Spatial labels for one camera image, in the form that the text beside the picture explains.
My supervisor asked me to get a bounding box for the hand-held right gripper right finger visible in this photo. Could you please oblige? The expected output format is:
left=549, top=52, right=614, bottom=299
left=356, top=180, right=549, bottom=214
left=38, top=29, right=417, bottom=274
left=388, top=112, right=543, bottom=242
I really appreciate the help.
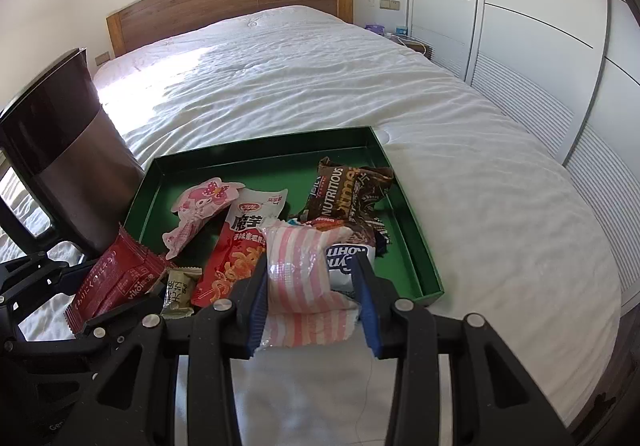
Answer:
left=350, top=253, right=573, bottom=446

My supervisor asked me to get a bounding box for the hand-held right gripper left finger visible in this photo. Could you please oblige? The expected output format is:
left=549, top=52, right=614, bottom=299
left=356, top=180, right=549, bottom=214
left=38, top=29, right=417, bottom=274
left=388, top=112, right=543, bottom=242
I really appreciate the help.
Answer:
left=50, top=266, right=271, bottom=446

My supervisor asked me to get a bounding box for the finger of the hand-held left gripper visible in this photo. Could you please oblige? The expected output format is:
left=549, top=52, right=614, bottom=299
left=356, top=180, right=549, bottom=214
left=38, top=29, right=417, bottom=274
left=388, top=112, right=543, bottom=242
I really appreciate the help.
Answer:
left=0, top=251, right=96, bottom=312
left=5, top=293, right=166, bottom=363

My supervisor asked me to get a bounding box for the dark red snack packet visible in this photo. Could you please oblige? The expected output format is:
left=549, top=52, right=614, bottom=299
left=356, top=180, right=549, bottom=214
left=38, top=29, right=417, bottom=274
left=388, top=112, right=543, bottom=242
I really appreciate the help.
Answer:
left=65, top=222, right=171, bottom=339

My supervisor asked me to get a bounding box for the pink striped snack packet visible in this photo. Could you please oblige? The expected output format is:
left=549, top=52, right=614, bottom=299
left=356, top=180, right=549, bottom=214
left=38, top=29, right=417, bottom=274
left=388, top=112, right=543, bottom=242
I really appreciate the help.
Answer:
left=254, top=221, right=361, bottom=357

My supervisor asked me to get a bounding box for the blue white snack packet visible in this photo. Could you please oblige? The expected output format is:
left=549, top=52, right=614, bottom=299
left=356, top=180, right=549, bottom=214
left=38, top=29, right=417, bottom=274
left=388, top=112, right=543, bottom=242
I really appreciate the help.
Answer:
left=287, top=219, right=388, bottom=302

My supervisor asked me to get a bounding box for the small beige snack packet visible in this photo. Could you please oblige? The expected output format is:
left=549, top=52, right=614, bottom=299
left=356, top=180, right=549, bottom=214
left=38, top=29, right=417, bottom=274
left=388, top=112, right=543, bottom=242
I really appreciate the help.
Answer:
left=161, top=267, right=203, bottom=322

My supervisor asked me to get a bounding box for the red spicy strips packet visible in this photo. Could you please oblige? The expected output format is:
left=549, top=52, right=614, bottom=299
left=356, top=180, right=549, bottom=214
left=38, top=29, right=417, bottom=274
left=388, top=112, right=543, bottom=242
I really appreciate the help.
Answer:
left=191, top=187, right=290, bottom=309

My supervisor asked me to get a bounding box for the brown oatmeal packet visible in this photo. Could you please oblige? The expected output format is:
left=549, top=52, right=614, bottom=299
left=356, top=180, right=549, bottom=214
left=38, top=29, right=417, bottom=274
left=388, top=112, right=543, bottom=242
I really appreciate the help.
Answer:
left=297, top=156, right=396, bottom=247

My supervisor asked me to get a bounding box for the pink cartoon snack packet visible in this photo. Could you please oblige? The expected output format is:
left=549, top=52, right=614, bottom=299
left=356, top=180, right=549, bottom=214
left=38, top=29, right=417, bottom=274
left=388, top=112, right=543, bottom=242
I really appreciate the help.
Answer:
left=162, top=177, right=247, bottom=261

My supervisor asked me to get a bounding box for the green tray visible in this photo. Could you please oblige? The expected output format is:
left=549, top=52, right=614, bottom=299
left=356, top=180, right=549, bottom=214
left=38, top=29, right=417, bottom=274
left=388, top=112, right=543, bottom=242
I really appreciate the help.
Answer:
left=120, top=126, right=445, bottom=309

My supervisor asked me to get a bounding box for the dark brown chair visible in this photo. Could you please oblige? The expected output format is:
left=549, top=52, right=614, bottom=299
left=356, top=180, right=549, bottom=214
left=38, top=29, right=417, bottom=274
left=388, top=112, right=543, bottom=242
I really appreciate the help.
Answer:
left=0, top=47, right=147, bottom=259

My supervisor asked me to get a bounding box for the white bed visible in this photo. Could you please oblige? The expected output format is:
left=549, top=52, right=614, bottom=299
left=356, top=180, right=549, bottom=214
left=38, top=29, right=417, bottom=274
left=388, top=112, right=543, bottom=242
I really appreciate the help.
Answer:
left=0, top=5, right=640, bottom=446

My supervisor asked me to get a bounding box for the bedside table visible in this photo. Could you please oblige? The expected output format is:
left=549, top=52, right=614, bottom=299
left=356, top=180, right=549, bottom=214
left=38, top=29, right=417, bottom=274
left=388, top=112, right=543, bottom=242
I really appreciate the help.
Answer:
left=400, top=34, right=434, bottom=58

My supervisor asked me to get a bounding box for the white wardrobe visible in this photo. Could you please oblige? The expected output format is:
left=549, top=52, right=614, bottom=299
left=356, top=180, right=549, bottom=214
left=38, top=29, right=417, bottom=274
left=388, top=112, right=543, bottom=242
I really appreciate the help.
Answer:
left=406, top=0, right=640, bottom=277

